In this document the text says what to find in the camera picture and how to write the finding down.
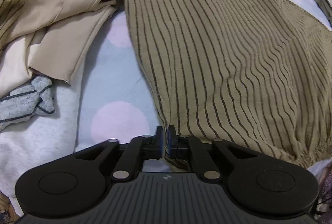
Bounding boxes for olive striped trousers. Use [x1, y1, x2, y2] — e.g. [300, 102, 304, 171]
[124, 0, 331, 168]

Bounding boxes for polka dot bed sheet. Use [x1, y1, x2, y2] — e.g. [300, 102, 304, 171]
[75, 0, 332, 180]

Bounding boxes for grey patterned garment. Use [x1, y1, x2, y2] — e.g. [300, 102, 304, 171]
[1, 75, 55, 130]

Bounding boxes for cream white garment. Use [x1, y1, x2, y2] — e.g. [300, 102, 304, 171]
[0, 29, 46, 97]

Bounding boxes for beige garment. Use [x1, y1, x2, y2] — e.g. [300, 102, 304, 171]
[8, 0, 119, 84]

